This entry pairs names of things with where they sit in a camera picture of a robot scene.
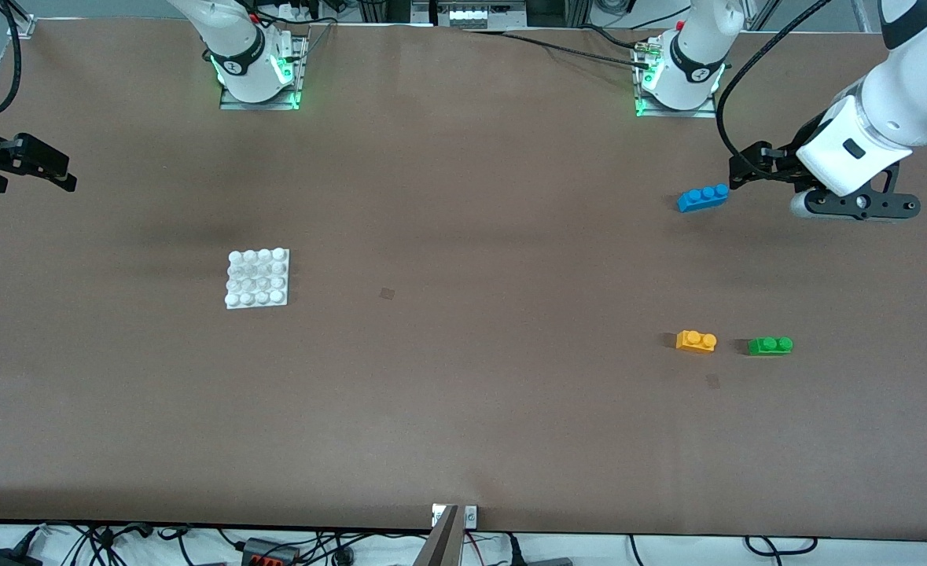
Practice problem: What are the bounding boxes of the blue three-stud block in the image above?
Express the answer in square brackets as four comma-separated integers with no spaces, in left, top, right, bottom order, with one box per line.
[676,183,730,214]

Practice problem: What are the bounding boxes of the black power adapter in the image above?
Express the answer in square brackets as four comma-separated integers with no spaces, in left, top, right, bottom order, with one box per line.
[0,528,44,566]

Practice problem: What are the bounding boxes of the grey metal camera post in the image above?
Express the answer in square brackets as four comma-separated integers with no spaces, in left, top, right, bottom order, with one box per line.
[414,504,462,566]

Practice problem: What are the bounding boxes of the white power strip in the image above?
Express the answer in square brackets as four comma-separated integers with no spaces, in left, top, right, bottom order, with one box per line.
[436,4,527,31]

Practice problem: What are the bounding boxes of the small silver bracket plate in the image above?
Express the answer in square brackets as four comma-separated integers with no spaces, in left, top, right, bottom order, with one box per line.
[432,505,479,529]

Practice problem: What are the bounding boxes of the yellow two-stud block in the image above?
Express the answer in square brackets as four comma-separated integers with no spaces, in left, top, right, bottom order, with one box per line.
[675,329,718,354]

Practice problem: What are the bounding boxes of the thick black table cable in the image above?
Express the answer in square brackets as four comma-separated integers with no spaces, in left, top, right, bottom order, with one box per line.
[463,28,653,68]

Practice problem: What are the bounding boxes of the thin black table cable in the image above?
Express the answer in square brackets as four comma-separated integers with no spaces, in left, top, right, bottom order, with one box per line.
[579,24,653,53]

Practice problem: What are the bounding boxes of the black orange connector box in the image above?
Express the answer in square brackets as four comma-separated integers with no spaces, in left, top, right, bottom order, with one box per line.
[241,538,300,566]

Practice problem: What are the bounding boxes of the white studded base plate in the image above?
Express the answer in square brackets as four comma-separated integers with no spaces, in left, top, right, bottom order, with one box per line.
[225,248,291,311]

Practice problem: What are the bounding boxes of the black looped floor cable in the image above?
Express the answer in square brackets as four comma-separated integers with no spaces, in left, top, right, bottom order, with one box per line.
[745,536,819,557]

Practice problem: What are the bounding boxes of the black power plug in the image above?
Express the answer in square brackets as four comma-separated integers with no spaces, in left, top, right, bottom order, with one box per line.
[506,535,574,566]

